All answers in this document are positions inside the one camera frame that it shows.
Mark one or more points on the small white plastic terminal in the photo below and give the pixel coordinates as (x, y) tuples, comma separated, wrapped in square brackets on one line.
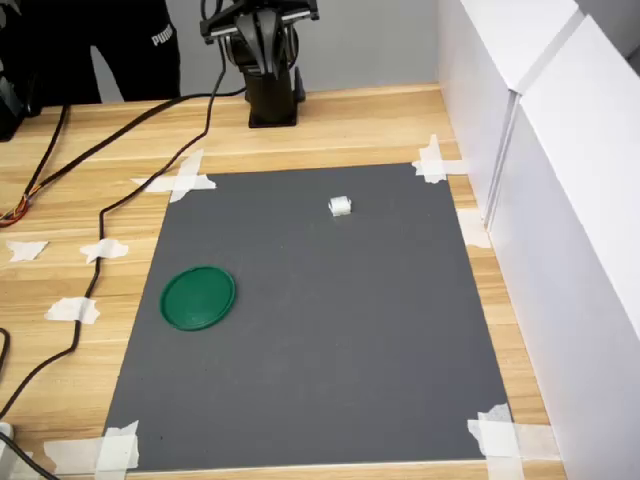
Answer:
[(340, 206)]

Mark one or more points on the round green lid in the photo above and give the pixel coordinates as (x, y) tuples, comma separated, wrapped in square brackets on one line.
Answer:
[(197, 300)]

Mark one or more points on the person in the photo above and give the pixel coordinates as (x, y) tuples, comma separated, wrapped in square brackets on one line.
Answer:
[(150, 60)]

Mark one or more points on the crossed white tape strips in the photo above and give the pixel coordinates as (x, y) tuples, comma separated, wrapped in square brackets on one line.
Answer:
[(185, 182)]

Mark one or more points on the white tape on mat corner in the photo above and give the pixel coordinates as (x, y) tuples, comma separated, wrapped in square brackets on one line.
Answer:
[(117, 450), (432, 167), (500, 440)]

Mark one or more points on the white partition panel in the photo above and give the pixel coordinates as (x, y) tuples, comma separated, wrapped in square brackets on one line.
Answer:
[(575, 250), (470, 100)]

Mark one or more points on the white tape on mat edge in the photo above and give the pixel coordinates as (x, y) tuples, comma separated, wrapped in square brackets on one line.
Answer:
[(475, 230)]

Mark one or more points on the dark grey mat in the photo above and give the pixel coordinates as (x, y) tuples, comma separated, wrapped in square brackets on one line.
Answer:
[(325, 325)]

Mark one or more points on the small loose white tape piece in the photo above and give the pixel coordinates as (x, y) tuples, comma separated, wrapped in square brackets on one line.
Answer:
[(25, 250)]

